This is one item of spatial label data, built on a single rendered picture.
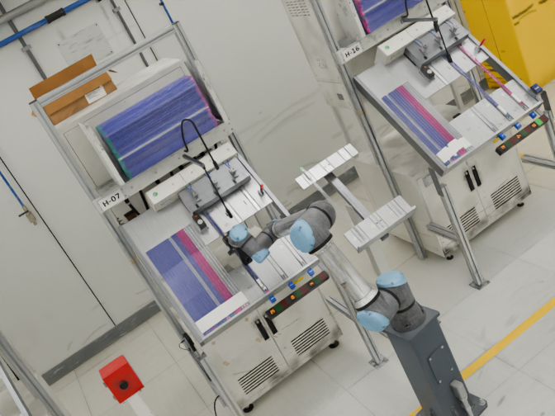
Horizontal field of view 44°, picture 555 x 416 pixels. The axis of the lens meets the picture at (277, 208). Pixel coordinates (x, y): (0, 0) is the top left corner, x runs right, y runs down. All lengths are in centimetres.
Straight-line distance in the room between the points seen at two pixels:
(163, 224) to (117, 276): 170
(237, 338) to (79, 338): 183
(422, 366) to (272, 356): 101
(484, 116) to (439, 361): 138
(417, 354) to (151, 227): 138
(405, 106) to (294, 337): 134
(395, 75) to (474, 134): 53
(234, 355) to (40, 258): 182
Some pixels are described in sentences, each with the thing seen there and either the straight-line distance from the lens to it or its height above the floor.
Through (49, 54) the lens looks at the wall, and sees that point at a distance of 468.
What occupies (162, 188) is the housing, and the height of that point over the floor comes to 126.
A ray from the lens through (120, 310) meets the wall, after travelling 510.
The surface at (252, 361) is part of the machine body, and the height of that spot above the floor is 27.
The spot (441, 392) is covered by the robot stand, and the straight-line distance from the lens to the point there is 304.
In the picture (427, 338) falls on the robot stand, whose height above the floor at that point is 48.
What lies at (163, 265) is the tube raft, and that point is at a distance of 326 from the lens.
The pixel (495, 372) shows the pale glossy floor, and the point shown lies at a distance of 337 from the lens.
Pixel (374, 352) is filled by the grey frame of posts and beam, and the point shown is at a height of 8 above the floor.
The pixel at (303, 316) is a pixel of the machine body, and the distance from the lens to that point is 366.
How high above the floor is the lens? 228
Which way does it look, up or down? 24 degrees down
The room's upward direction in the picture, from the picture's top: 27 degrees counter-clockwise
